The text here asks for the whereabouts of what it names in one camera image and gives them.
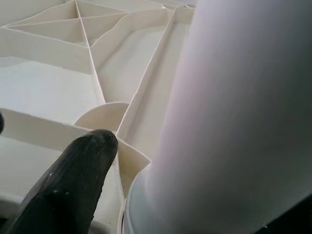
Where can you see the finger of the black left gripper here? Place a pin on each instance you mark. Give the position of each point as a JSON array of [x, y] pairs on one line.
[[1, 122]]

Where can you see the white plastic table top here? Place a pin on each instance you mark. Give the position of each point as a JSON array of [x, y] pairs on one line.
[[48, 85]]

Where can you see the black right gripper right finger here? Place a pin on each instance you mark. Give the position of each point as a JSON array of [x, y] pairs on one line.
[[295, 223]]

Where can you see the white plastic table leg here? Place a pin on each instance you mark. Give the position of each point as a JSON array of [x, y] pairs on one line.
[[231, 97]]

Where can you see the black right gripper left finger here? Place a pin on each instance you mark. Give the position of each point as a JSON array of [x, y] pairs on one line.
[[68, 190]]

